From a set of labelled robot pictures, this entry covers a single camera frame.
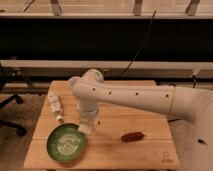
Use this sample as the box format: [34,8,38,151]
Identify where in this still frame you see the black hanging cable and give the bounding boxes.
[118,9,157,77]

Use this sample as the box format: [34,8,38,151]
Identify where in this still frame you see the black office chair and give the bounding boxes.
[0,63,27,137]

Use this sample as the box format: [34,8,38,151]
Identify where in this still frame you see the brown oblong food item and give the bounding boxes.
[121,132,144,143]

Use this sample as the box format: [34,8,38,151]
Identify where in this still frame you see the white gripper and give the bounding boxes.
[77,108,99,126]

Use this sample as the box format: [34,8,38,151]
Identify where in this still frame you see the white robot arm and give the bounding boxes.
[67,69,213,171]

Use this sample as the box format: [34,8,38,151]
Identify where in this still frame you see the green ceramic bowl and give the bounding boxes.
[46,123,86,163]

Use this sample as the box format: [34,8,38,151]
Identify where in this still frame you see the white sponge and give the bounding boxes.
[78,124,95,135]

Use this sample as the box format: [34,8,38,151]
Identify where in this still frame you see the white tube with cap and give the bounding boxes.
[48,93,64,123]

